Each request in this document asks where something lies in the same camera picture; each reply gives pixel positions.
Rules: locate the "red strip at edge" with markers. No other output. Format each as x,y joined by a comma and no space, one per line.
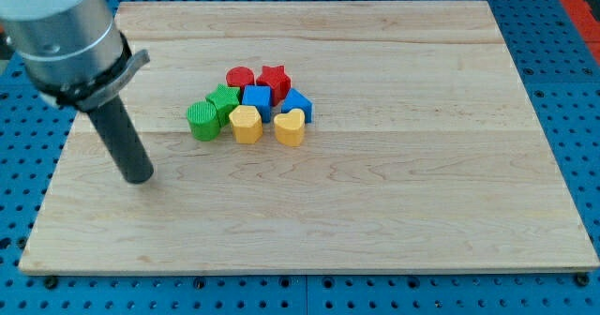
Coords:
584,14

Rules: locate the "green star block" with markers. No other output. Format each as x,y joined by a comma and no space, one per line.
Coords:
225,99

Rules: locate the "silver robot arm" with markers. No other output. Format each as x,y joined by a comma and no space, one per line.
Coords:
72,50

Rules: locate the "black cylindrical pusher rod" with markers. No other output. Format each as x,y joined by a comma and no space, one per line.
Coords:
121,139

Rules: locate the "blue cube block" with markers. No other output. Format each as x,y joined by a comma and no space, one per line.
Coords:
258,96

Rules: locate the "wooden board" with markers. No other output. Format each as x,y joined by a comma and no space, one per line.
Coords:
424,155

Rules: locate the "red cylinder block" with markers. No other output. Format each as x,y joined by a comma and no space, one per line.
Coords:
240,77

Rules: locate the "red star block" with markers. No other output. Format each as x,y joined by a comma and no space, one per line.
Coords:
277,80

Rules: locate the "blue triangle block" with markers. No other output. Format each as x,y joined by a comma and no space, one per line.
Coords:
296,100

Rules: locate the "green cylinder block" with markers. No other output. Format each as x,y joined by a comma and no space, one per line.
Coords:
203,121

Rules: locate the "yellow hexagon block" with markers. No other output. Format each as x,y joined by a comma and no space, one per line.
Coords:
247,127

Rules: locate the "yellow heart block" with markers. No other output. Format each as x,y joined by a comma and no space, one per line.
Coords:
290,127

